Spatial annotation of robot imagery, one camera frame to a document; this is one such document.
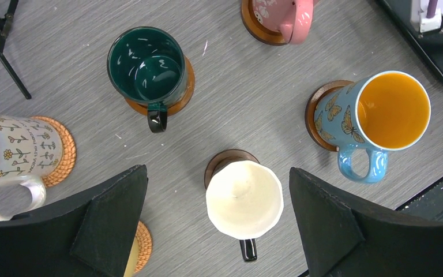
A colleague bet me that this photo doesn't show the cork coaster front left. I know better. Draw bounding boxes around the cork coaster front left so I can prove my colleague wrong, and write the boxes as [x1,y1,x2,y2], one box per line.
[134,222,152,274]

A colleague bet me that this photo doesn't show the wooden ringed coaster back right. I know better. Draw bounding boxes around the wooden ringed coaster back right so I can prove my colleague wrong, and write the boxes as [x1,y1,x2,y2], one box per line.
[241,0,286,46]

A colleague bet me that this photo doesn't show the cork coaster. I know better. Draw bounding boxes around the cork coaster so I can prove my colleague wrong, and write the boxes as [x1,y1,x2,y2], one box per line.
[134,222,152,274]
[32,116,76,188]

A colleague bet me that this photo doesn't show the blue mug yellow inside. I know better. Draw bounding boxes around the blue mug yellow inside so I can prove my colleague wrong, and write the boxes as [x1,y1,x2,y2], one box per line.
[314,70,431,184]

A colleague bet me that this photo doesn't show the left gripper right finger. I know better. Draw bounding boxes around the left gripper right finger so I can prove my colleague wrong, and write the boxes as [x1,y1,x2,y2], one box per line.
[289,167,443,276]

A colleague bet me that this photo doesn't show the dark green mug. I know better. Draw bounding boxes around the dark green mug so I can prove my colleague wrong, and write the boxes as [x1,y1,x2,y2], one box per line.
[107,27,187,133]

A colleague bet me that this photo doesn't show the wooden ringed coaster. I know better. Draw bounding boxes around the wooden ringed coaster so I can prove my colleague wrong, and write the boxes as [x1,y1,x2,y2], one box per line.
[305,80,352,152]
[241,0,286,46]
[125,56,195,116]

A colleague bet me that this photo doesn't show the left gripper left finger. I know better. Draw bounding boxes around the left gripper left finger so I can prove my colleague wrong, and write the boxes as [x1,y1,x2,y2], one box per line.
[0,165,148,276]

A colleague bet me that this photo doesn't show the cork coaster back left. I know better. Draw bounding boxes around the cork coaster back left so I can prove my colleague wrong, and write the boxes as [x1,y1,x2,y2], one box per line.
[32,116,76,188]

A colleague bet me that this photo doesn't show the wooden ringed coaster back middle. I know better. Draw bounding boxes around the wooden ringed coaster back middle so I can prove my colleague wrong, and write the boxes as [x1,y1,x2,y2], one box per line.
[125,56,195,116]

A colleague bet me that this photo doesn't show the dark walnut coaster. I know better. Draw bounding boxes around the dark walnut coaster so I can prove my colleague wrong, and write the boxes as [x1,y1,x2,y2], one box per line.
[204,149,259,189]

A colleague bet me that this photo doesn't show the pink mug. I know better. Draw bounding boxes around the pink mug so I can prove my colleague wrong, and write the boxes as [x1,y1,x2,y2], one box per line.
[249,0,318,46]

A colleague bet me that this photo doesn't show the wooden ringed coaster front right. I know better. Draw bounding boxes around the wooden ringed coaster front right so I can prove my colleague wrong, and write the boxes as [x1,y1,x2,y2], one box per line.
[305,80,352,152]

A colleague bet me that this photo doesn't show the white patterned mug orange inside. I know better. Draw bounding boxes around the white patterned mug orange inside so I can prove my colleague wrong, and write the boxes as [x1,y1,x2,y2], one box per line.
[0,115,63,221]

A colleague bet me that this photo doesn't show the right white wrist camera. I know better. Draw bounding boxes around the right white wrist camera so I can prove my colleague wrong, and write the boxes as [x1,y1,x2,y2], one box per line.
[410,0,443,33]

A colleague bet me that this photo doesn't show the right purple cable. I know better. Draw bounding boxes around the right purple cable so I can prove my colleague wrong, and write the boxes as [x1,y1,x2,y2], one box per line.
[426,0,440,19]

